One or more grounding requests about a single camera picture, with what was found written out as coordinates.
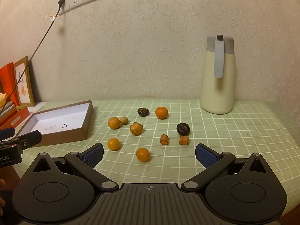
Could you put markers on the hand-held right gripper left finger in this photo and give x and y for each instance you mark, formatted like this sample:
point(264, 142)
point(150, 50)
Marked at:
point(93, 156)

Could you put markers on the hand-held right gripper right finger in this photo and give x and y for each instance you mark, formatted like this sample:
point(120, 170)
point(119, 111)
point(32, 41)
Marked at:
point(205, 156)

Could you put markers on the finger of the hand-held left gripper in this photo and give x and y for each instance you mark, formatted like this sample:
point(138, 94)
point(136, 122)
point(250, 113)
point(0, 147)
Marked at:
point(7, 133)
point(30, 138)

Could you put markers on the small orange mandarin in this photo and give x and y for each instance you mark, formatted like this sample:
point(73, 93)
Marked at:
point(113, 144)
point(114, 123)
point(161, 112)
point(142, 154)

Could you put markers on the orange carrot piece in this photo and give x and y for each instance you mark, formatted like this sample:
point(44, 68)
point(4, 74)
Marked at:
point(184, 140)
point(164, 139)

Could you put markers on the dark brown water chestnut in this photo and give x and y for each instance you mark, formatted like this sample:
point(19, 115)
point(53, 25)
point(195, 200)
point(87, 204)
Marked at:
point(143, 111)
point(183, 129)

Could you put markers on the brown cardboard box white inside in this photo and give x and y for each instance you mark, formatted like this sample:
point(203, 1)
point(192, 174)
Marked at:
point(61, 119)

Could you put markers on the person's left hand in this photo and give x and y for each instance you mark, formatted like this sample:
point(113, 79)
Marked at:
point(1, 184)

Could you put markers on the open red gift box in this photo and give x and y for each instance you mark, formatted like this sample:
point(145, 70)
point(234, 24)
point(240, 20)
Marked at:
point(18, 119)

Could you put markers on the yellow plush toy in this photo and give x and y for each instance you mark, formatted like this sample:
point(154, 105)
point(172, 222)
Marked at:
point(2, 99)

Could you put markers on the green checked tablecloth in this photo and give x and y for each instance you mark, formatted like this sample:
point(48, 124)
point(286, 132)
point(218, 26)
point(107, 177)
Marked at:
point(246, 133)

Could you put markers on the tan round longan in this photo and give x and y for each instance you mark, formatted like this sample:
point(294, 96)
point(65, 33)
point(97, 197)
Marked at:
point(124, 120)

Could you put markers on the red paper envelope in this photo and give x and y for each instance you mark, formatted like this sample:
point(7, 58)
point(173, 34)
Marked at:
point(7, 79)

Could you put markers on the cream thermos jug grey lid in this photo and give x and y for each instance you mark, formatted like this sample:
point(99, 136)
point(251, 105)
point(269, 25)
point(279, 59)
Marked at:
point(218, 91)

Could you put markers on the black power plug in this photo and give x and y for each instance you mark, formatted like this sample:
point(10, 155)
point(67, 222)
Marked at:
point(61, 3)

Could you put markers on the wooden picture frame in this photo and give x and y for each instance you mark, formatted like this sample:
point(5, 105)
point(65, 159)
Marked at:
point(23, 86)

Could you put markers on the white wall outlet plate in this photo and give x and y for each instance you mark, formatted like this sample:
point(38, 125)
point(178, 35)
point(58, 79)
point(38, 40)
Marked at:
point(66, 5)

